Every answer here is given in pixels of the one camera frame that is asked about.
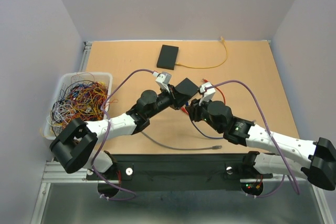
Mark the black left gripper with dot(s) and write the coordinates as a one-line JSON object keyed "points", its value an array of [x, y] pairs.
{"points": [[177, 99]]}

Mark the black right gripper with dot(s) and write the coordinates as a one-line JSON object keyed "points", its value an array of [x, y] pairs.
{"points": [[194, 108]]}

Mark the black network switch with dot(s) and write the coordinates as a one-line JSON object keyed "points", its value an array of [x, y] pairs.
{"points": [[184, 91], [167, 57]]}

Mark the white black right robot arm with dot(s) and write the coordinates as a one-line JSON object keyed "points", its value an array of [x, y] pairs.
{"points": [[311, 160]]}

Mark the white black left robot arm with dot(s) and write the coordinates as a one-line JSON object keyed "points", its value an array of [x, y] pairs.
{"points": [[79, 145]]}

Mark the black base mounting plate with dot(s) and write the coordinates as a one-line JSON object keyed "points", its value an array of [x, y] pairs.
{"points": [[182, 172]]}

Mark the white plastic basket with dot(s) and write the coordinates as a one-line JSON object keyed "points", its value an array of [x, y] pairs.
{"points": [[78, 95]]}

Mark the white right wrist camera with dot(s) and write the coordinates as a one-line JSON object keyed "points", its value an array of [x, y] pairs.
{"points": [[207, 91]]}

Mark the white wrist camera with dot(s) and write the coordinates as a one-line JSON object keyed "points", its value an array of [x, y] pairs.
{"points": [[162, 79], [207, 91]]}

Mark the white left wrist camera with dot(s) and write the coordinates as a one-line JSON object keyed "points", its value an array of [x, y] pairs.
{"points": [[162, 79]]}

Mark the aluminium frame rail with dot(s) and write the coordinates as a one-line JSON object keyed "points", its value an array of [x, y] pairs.
{"points": [[55, 173]]}

